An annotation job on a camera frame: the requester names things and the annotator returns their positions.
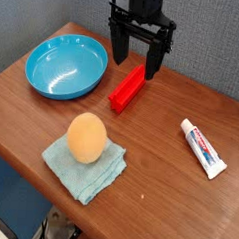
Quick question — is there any black cable under table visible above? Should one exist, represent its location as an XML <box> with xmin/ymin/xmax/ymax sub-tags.
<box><xmin>39</xmin><ymin>216</ymin><xmax>49</xmax><ymax>239</ymax></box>

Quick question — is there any metal table leg base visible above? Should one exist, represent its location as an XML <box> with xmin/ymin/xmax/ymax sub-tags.
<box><xmin>31</xmin><ymin>207</ymin><xmax>82</xmax><ymax>239</ymax></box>

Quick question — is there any blue plate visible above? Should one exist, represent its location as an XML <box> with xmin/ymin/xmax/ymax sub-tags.
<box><xmin>25</xmin><ymin>34</ymin><xmax>108</xmax><ymax>100</ymax></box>

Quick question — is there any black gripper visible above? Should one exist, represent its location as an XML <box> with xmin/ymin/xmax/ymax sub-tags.
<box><xmin>109</xmin><ymin>0</ymin><xmax>176</xmax><ymax>80</ymax></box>

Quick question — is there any red plastic block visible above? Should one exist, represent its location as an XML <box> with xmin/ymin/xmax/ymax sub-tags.
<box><xmin>109</xmin><ymin>65</ymin><xmax>146</xmax><ymax>113</ymax></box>

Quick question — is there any orange egg-shaped ball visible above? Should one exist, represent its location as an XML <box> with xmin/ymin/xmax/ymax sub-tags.
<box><xmin>66</xmin><ymin>112</ymin><xmax>108</xmax><ymax>164</ymax></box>

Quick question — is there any white toothpaste tube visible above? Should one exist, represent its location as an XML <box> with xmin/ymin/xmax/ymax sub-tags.
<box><xmin>180</xmin><ymin>119</ymin><xmax>227</xmax><ymax>179</ymax></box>

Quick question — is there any light blue folded cloth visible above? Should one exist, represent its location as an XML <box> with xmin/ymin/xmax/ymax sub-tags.
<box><xmin>42</xmin><ymin>135</ymin><xmax>127</xmax><ymax>206</ymax></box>

